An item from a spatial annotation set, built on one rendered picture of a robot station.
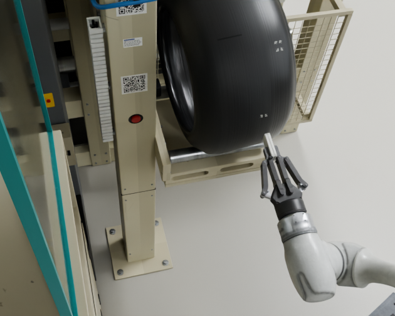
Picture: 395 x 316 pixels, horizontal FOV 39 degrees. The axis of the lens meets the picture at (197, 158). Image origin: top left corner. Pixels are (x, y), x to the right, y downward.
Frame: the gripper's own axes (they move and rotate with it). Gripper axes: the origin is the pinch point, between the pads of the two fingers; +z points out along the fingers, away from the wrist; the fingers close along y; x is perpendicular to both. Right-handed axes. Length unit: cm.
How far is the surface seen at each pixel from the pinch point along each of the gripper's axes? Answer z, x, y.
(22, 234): -14, -7, 64
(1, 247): -16, -7, 69
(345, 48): 122, 140, -120
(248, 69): 18.1, -10.6, 2.7
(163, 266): 6, 123, 22
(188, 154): 17.6, 33.1, 15.2
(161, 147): 20.4, 30.3, 23.7
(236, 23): 28.9, -16.6, 4.2
